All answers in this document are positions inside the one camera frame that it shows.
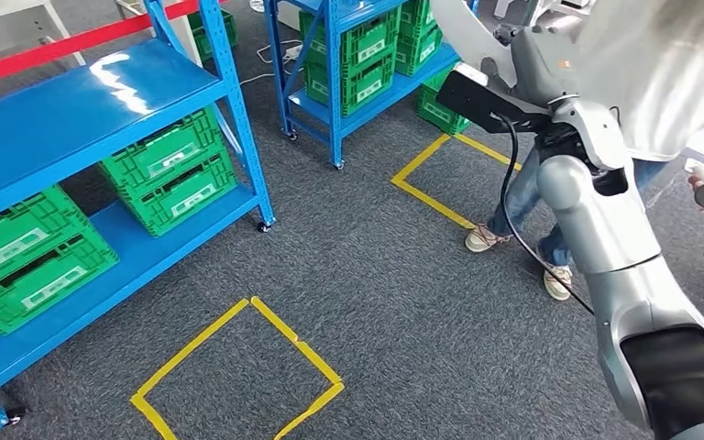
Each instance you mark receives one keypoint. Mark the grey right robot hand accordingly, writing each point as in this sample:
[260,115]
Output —
[540,67]

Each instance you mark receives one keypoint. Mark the white curved plastic part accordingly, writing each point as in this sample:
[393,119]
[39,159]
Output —
[467,30]

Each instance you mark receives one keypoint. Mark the white power strip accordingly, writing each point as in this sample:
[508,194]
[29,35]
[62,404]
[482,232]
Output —
[293,52]

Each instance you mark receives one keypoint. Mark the blue metal shelf rack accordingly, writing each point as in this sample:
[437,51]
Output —
[334,139]
[54,121]

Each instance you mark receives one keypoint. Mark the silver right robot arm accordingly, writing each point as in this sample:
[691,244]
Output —
[607,225]

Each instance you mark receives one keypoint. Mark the red barrier tape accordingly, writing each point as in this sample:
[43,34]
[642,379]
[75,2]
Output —
[54,48]

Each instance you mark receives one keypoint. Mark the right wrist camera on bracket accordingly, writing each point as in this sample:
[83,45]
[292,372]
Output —
[473,103]

